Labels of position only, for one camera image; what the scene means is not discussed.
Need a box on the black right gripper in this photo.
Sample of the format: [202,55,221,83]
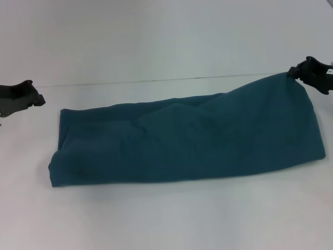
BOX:
[287,56,333,96]

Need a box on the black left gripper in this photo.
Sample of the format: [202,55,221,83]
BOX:
[0,80,46,118]

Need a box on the teal blue printed T-shirt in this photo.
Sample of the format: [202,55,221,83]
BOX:
[48,72,327,188]

